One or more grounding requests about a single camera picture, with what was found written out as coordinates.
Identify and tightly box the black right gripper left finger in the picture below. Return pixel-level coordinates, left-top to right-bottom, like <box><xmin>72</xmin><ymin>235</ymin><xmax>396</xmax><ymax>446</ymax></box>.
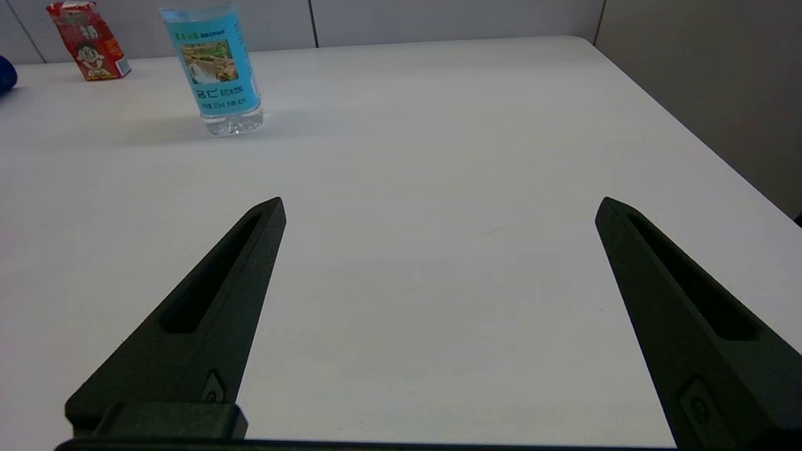
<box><xmin>65</xmin><ymin>197</ymin><xmax>287</xmax><ymax>435</ymax></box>

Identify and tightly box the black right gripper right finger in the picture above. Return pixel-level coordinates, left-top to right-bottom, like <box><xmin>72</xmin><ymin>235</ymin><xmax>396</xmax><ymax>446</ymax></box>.
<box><xmin>595</xmin><ymin>196</ymin><xmax>802</xmax><ymax>451</ymax></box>

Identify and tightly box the red milk carton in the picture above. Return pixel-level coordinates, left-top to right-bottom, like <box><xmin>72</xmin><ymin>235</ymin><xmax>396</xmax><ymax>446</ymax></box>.
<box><xmin>46</xmin><ymin>1</ymin><xmax>132</xmax><ymax>82</ymax></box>

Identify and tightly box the clear water bottle blue label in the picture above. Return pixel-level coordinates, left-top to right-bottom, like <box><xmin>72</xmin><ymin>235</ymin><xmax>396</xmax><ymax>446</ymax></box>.
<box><xmin>159</xmin><ymin>0</ymin><xmax>264</xmax><ymax>137</ymax></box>

